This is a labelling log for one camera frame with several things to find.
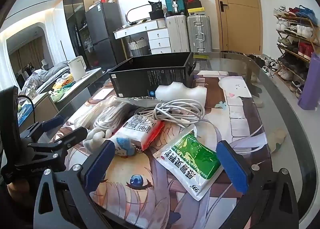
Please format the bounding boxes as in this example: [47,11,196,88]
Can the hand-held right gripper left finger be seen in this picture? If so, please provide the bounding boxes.
[33,140,116,229]

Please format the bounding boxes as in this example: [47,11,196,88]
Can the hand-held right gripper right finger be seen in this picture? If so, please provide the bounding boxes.
[215,140,300,229]

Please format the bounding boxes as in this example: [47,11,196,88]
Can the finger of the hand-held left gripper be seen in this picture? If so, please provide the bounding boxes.
[27,129,89,150]
[19,115,64,135]

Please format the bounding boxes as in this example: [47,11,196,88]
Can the white plush toy keychain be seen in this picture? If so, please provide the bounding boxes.
[83,127,145,156]

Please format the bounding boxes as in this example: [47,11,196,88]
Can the green and white medicine packet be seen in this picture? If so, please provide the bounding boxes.
[153,125,223,201]

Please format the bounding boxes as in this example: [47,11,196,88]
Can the white rope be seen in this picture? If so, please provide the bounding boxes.
[74,97,140,132]

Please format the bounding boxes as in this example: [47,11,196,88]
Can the red and white packet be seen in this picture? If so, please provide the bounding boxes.
[110,114,166,151]

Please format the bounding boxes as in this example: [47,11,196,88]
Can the white cable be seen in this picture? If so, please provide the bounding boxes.
[136,99,206,128]

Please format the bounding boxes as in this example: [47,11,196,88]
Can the black cardboard box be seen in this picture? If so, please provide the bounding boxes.
[108,52,197,98]

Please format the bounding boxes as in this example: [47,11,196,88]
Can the yellow and green cloths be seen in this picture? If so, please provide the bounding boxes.
[51,74,76,101]

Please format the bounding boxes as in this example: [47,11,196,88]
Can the printed cartoon desk mat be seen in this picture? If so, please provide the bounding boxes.
[50,75,273,229]

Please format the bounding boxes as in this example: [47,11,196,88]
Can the bed with grey blanket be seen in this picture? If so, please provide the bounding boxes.
[20,60,71,95]

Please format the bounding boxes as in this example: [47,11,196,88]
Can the grey side table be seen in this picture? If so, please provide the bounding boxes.
[32,67,103,118]

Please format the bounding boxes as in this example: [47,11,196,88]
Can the white electric kettle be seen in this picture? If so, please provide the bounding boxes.
[69,56,87,78]

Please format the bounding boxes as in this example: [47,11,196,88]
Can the brown curtains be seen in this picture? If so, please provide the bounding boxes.
[9,37,48,76]

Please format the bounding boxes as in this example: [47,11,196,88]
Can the white foam block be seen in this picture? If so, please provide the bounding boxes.
[155,82,207,108]

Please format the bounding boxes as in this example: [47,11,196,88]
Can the dark glass cabinet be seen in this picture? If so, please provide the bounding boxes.
[62,0,98,65]

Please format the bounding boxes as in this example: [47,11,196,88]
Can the black refrigerator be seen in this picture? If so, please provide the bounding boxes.
[85,2,126,67]

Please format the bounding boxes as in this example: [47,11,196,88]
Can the pile of assorted shoes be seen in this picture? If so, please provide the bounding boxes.
[246,53,281,78]

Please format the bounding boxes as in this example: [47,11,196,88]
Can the purple bag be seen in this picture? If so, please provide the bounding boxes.
[297,52,320,110]

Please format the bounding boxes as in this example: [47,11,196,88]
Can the woven basket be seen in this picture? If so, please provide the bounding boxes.
[128,38,150,50]

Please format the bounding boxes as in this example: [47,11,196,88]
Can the white vanity desk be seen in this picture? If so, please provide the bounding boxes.
[113,18,172,55]

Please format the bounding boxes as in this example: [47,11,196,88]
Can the silver suitcase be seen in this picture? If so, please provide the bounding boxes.
[186,14,213,53]

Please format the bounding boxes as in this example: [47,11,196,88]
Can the oval mirror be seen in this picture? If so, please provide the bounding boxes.
[126,4,155,24]

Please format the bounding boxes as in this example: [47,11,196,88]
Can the white suitcase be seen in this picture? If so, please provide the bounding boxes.
[166,14,190,54]

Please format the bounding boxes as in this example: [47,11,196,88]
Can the black bag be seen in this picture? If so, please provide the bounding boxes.
[148,1,166,20]

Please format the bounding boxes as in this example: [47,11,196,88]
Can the shoe rack with shoes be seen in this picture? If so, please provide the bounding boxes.
[274,5,319,97]

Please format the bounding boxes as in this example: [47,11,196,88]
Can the tan wooden door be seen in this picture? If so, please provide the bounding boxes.
[209,0,263,56]

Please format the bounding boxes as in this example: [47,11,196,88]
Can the gold metal shoe rack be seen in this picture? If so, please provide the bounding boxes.
[274,7,320,95]

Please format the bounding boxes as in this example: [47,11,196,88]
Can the stack of shoe boxes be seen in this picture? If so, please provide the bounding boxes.
[182,0,205,16]

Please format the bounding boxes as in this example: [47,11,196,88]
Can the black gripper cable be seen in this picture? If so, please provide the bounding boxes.
[16,95,36,121]

